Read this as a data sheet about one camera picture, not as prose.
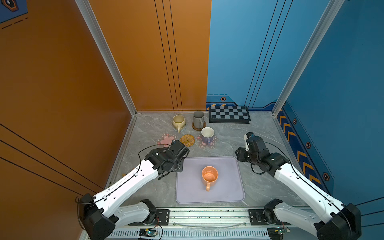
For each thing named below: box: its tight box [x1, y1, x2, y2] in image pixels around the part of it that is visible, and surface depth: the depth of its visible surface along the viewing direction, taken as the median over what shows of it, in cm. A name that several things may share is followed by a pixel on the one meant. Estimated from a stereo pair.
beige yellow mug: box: [172, 114, 186, 133], surface depth 105 cm
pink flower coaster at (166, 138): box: [157, 133, 178, 148], surface depth 107 cm
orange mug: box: [201, 165, 219, 192], surface depth 82 cm
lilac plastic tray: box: [175, 156, 245, 204], surface depth 85 cm
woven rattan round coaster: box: [180, 134, 196, 147], surface depth 106 cm
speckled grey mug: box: [193, 111, 205, 129], surface depth 105 cm
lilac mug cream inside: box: [201, 126, 215, 146], surface depth 101 cm
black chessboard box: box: [209, 105, 251, 124], surface depth 118 cm
